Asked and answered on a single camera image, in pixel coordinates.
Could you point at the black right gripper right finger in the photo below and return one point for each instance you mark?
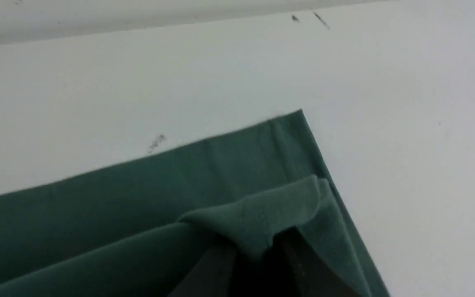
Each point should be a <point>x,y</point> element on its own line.
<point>301,272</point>

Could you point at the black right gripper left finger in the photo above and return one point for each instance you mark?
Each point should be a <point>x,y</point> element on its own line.
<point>211,276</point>

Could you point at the green long sleeve shirt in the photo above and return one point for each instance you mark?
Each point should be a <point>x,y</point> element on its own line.
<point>136,229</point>

